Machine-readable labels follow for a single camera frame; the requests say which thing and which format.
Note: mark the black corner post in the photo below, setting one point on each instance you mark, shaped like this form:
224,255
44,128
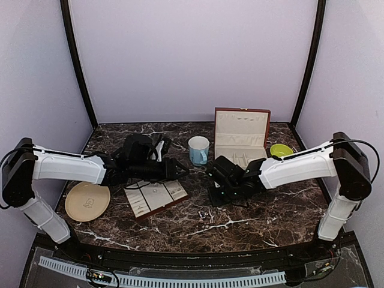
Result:
312,55
75,58

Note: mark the black left corner post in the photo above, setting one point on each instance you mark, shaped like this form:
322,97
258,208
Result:
75,58

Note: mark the black right corner post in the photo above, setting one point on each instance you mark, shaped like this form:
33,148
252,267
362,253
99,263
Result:
312,55

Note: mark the brown jewelry tray insert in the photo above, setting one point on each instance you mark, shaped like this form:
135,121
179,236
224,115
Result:
144,202

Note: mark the black front table rail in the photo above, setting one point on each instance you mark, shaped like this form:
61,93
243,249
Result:
279,248

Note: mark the brown open jewelry box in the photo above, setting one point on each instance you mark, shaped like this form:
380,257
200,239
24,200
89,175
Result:
241,134

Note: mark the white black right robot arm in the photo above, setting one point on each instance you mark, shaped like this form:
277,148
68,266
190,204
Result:
340,157

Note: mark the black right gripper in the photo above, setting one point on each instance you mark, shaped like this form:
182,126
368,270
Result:
216,201

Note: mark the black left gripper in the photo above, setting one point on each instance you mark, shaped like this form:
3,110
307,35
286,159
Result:
170,172

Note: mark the green bowl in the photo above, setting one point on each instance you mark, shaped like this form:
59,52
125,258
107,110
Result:
280,150

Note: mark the small silver earrings on table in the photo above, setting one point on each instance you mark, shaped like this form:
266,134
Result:
202,214

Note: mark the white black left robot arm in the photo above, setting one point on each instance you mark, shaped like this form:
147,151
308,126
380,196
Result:
28,162

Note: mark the beige round plate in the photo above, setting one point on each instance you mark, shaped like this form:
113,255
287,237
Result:
86,202

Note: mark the light blue mug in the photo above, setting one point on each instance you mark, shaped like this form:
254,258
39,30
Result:
198,150

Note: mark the white slotted cable duct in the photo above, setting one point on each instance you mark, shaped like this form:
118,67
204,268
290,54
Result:
142,277

